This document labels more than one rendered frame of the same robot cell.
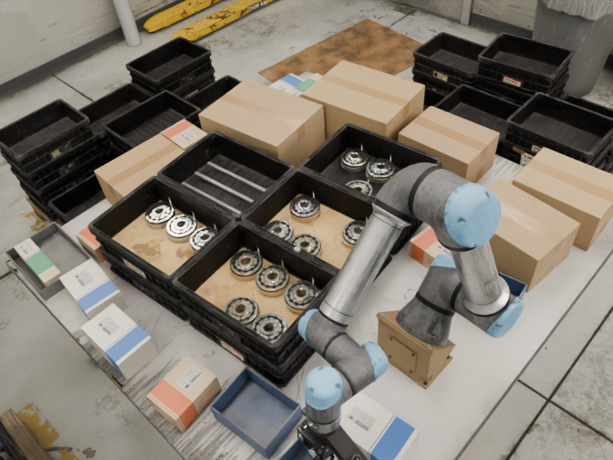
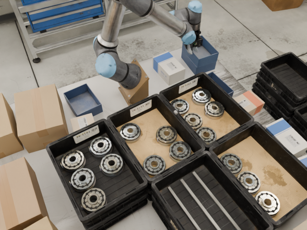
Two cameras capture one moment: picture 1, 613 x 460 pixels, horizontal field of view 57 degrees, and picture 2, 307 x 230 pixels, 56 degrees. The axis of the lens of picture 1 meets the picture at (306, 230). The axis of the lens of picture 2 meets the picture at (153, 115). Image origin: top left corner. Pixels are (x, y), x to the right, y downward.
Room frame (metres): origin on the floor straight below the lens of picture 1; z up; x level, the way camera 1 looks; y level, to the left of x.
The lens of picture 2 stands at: (1.98, 0.15, 2.02)
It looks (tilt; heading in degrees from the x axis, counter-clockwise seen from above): 52 degrees down; 195
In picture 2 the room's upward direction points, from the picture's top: straight up
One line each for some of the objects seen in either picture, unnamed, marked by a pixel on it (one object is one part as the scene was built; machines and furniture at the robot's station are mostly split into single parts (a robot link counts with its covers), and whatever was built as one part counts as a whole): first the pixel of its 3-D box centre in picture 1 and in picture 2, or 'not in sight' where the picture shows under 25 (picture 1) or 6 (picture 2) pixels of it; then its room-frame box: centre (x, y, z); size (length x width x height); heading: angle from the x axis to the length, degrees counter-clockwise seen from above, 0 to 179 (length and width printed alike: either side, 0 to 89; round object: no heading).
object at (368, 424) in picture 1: (372, 433); (168, 68); (0.62, -0.11, 0.74); 0.20 x 0.12 x 0.09; 47
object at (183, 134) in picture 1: (185, 141); not in sight; (1.87, 0.44, 0.81); 0.16 x 0.12 x 0.07; 40
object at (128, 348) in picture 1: (119, 340); (283, 140); (0.99, 0.61, 0.74); 0.20 x 0.12 x 0.09; 43
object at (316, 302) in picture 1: (254, 280); (204, 107); (1.03, 0.16, 0.92); 0.40 x 0.30 x 0.02; 48
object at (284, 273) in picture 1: (272, 277); (192, 120); (1.08, 0.12, 0.86); 0.10 x 0.10 x 0.01
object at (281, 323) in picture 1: (268, 329); (201, 95); (0.90, 0.14, 0.86); 0.10 x 0.10 x 0.01
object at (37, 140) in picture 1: (57, 161); not in sight; (2.42, 1.27, 0.37); 0.40 x 0.30 x 0.45; 132
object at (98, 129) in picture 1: (124, 132); not in sight; (2.69, 0.96, 0.31); 0.40 x 0.30 x 0.34; 132
